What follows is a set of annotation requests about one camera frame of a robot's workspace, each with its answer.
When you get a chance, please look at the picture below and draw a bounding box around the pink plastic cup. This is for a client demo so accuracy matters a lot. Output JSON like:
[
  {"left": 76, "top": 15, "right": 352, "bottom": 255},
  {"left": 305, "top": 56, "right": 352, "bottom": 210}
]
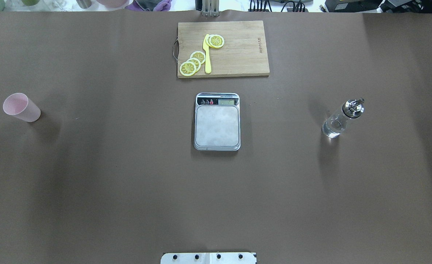
[{"left": 3, "top": 92, "right": 41, "bottom": 122}]

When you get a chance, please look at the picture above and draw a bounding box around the digital kitchen scale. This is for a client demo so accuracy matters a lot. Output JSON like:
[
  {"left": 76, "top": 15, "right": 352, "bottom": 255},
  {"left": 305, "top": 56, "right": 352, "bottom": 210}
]
[{"left": 194, "top": 92, "right": 241, "bottom": 151}]

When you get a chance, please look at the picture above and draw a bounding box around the green plastic cup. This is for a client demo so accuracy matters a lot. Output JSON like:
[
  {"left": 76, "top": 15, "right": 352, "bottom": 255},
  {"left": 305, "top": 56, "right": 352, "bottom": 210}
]
[{"left": 21, "top": 0, "right": 40, "bottom": 7}]

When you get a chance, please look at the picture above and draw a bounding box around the yellow plastic knife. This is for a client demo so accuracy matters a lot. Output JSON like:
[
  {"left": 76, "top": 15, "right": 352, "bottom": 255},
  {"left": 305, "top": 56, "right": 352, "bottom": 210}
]
[{"left": 202, "top": 34, "right": 212, "bottom": 74}]

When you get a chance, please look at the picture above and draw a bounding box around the middle lemon slice of row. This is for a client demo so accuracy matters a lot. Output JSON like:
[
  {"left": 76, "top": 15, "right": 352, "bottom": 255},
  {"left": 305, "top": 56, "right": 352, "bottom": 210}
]
[{"left": 187, "top": 57, "right": 201, "bottom": 73}]

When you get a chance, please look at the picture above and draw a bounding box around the upper lemon slice of row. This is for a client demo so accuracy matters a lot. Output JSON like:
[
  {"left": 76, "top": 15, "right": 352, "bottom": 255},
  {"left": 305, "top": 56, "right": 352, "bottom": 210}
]
[{"left": 190, "top": 51, "right": 206, "bottom": 63}]

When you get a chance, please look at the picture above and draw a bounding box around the bamboo cutting board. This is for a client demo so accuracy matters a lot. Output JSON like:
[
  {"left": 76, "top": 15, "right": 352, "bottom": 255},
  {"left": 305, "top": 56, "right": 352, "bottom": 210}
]
[{"left": 177, "top": 21, "right": 270, "bottom": 78}]

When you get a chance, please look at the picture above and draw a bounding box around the lemon slice under knife tip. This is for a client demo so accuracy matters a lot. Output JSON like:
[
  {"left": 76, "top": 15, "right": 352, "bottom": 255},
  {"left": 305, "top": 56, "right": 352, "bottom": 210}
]
[{"left": 206, "top": 34, "right": 225, "bottom": 48}]

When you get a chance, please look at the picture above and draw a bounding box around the purple grey cloth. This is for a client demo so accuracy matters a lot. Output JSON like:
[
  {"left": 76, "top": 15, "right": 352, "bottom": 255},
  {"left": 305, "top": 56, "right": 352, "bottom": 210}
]
[{"left": 125, "top": 0, "right": 172, "bottom": 12}]

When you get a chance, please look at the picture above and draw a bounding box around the black thermos bottle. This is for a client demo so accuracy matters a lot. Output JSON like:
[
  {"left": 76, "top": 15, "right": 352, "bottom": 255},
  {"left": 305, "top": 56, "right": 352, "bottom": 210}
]
[{"left": 76, "top": 0, "right": 92, "bottom": 10}]

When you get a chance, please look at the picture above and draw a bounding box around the aluminium frame post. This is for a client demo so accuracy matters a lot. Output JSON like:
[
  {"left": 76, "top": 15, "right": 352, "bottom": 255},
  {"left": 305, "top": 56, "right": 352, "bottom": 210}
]
[{"left": 201, "top": 0, "right": 220, "bottom": 17}]

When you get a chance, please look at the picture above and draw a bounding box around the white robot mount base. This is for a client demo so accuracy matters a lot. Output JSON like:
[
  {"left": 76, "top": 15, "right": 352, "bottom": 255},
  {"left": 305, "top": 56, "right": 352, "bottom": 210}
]
[{"left": 160, "top": 252, "right": 258, "bottom": 264}]

